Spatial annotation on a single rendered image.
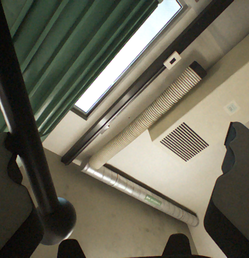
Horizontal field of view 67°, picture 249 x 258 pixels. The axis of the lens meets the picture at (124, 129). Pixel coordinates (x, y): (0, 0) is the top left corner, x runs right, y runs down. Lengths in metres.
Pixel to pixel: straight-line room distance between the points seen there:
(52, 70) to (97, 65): 0.05
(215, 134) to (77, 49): 1.80
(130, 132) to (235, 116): 0.93
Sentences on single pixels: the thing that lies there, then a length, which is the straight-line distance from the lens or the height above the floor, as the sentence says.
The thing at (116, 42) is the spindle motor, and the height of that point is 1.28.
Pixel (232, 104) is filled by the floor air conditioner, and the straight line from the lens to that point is 1.81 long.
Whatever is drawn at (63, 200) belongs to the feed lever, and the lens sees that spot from 0.17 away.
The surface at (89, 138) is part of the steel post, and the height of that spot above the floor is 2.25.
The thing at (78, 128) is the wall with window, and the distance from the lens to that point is 1.96.
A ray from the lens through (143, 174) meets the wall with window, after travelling 2.48.
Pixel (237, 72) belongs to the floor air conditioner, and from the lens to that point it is 1.68.
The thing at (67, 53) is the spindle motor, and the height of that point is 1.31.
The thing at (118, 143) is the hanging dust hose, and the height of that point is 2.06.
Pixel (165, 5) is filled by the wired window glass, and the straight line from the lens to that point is 1.73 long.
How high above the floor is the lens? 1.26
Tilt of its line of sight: 22 degrees up
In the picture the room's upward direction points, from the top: 133 degrees counter-clockwise
